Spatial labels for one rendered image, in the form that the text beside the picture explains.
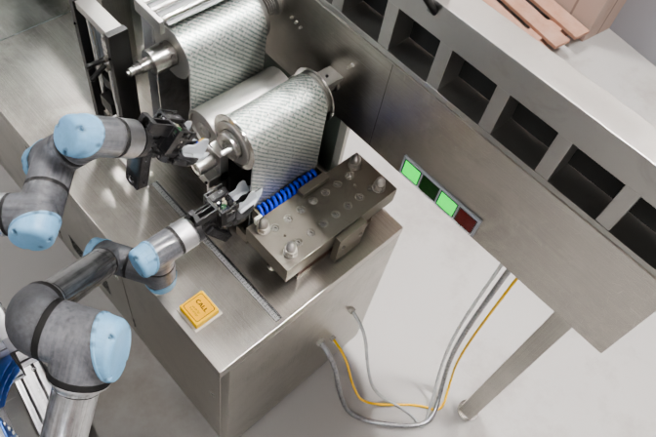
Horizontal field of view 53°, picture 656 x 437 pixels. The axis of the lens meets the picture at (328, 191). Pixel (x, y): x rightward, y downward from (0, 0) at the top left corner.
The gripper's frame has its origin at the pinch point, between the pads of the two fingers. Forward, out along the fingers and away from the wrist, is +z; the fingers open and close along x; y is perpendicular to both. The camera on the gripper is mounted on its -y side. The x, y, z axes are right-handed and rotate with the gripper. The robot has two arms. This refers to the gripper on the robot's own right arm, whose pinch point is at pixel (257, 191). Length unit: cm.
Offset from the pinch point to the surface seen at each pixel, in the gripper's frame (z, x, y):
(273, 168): 4.9, -0.2, 6.2
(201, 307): -25.5, -10.4, -16.5
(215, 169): -6.2, 8.9, 5.1
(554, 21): 256, 35, -99
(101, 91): -13.8, 47.2, 4.5
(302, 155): 14.8, -0.2, 3.5
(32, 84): -19, 82, -19
